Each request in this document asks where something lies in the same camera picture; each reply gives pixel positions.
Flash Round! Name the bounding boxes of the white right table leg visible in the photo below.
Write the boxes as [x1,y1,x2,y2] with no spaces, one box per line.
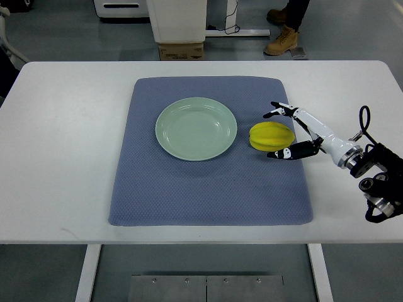
[307,243,334,302]

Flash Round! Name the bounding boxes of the cardboard box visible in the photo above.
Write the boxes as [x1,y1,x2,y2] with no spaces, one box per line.
[158,42,204,61]

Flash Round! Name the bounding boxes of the white machine with slot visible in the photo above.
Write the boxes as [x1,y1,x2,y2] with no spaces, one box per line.
[93,0,150,22]

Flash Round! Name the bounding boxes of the white cabinet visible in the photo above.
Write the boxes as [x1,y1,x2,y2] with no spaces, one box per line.
[146,0,207,43]

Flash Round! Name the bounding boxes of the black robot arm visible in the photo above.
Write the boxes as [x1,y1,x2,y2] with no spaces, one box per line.
[345,143,402,223]

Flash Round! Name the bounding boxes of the white desk foot bar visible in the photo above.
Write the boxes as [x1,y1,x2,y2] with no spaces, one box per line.
[205,29,271,37]

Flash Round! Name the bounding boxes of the tan work boot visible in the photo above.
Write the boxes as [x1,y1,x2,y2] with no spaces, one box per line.
[266,7,288,25]
[263,25,299,56]

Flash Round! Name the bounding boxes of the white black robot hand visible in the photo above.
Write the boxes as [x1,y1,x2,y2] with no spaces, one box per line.
[263,102,363,169]

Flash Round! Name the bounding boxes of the blue textured mat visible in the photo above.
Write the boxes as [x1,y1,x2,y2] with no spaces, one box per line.
[108,76,314,227]

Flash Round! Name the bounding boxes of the white chair frame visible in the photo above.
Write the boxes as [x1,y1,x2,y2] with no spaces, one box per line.
[0,0,31,64]

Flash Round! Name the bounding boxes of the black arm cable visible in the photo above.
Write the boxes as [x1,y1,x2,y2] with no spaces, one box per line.
[358,105,383,148]

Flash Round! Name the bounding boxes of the yellow starfruit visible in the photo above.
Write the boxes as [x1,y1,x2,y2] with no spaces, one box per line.
[249,121,295,152]

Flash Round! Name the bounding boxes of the light green plate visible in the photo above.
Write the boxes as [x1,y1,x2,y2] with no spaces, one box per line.
[155,97,237,161]

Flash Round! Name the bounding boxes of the metal base plate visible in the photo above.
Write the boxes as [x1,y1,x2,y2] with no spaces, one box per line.
[128,275,287,301]

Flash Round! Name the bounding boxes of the person dark trousers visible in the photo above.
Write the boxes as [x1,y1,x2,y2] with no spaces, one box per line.
[285,0,310,32]

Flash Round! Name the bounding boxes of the white table leg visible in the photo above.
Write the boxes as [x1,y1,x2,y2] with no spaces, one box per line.
[307,243,334,302]
[75,244,101,302]

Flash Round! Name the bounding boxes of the white left table leg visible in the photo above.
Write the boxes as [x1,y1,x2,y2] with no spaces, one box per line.
[75,244,101,302]

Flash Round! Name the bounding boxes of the grey floor plate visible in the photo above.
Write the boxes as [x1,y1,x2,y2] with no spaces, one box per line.
[290,47,307,59]

